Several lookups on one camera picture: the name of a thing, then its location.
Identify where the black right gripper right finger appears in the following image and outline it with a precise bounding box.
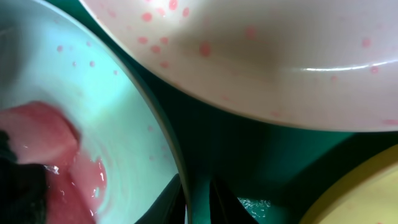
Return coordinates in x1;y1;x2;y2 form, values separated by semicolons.
209;177;258;224

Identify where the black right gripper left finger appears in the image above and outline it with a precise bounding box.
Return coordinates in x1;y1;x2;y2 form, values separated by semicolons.
135;174;186;224

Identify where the pink green sponge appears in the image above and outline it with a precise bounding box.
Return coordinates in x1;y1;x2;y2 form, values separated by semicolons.
1;101;107;224

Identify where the white plate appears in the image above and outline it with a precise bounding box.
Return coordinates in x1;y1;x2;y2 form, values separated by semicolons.
81;0;397;132

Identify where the light blue plate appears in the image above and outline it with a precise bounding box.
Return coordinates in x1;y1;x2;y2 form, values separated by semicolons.
1;0;180;224

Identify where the blue plastic tray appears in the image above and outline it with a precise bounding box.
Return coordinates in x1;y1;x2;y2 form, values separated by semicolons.
50;0;397;223

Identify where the yellow-green plate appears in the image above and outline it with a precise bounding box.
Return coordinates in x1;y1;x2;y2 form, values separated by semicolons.
300;146;397;224

